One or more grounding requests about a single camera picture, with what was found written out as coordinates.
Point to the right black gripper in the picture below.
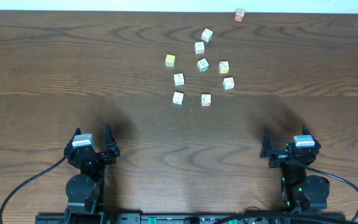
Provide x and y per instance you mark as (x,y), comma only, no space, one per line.
(280,156)

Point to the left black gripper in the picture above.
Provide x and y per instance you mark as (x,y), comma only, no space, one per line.
(112,150)

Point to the white block red side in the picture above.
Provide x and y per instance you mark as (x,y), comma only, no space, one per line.
(206,100)

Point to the white block yellow side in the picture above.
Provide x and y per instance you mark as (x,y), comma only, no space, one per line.
(223,66)

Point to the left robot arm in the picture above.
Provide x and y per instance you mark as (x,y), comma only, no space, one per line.
(85,191)

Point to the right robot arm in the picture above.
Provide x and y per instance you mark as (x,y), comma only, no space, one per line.
(302,192)

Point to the white block green side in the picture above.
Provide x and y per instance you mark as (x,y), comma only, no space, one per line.
(203,65)

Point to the white block top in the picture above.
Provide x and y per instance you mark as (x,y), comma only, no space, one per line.
(207,35)

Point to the red block at table edge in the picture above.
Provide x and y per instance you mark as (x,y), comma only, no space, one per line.
(239,15)

